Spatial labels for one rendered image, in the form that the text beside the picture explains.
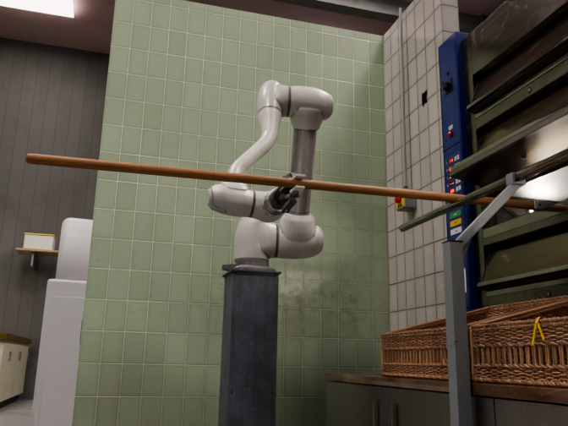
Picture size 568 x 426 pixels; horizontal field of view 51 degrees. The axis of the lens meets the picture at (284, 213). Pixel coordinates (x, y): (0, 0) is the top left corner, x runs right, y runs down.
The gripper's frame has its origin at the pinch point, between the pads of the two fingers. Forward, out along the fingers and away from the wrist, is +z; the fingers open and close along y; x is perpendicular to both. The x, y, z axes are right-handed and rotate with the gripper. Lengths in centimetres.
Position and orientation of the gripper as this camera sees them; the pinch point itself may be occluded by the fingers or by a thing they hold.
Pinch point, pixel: (297, 183)
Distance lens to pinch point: 190.6
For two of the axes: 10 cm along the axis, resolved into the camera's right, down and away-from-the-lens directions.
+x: -9.6, -0.8, -2.7
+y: -0.2, 9.7, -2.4
